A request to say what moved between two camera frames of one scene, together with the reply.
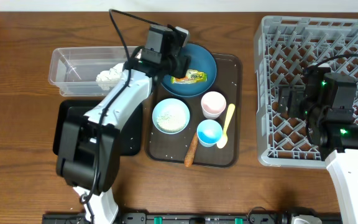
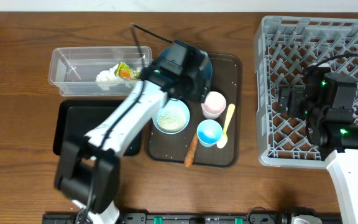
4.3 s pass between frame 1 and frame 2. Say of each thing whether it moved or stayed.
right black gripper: stayed
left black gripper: moved
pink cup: stayed
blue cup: stayed
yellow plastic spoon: stayed
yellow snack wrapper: moved
